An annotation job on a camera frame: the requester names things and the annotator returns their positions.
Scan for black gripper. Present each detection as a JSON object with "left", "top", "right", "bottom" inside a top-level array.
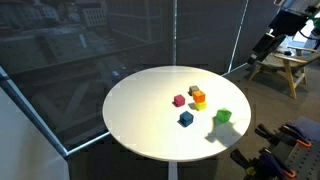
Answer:
[{"left": 247, "top": 9, "right": 309, "bottom": 66}]

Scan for orange block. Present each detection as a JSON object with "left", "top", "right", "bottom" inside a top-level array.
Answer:
[{"left": 192, "top": 90, "right": 207, "bottom": 104}]

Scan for green block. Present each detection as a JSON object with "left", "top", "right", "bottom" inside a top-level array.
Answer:
[{"left": 215, "top": 107, "right": 233, "bottom": 123}]

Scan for grey block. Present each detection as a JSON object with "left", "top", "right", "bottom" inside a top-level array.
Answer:
[{"left": 188, "top": 85, "right": 200, "bottom": 96}]

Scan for yellow-green block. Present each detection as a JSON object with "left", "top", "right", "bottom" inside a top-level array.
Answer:
[{"left": 194, "top": 101, "right": 207, "bottom": 112}]

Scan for magenta block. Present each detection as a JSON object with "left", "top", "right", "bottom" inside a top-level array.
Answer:
[{"left": 173, "top": 94, "right": 186, "bottom": 108}]

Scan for blue block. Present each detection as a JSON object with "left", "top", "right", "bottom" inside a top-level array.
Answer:
[{"left": 179, "top": 110, "right": 195, "bottom": 128}]

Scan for wooden chair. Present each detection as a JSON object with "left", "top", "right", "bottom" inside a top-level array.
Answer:
[{"left": 248, "top": 44, "right": 320, "bottom": 100}]

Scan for slanted window mullion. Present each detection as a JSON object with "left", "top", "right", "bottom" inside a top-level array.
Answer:
[{"left": 227, "top": 0, "right": 250, "bottom": 75}]

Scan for black clamp with orange tips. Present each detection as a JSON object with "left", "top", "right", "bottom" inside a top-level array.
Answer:
[
  {"left": 229, "top": 148, "right": 298, "bottom": 180},
  {"left": 254, "top": 122, "right": 313, "bottom": 150}
]

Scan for perforated metal board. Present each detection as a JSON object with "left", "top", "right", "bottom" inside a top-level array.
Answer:
[{"left": 276, "top": 116, "right": 320, "bottom": 180}]

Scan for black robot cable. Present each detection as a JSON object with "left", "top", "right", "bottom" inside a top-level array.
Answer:
[{"left": 298, "top": 28, "right": 320, "bottom": 42}]

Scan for vertical window frame post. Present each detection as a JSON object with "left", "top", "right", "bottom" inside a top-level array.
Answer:
[{"left": 171, "top": 0, "right": 179, "bottom": 67}]

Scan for white table pedestal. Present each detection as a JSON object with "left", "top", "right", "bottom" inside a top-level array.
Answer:
[{"left": 167, "top": 161, "right": 179, "bottom": 180}]

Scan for window sill frame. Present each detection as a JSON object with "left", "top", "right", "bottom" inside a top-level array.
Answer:
[{"left": 0, "top": 66, "right": 112, "bottom": 158}]

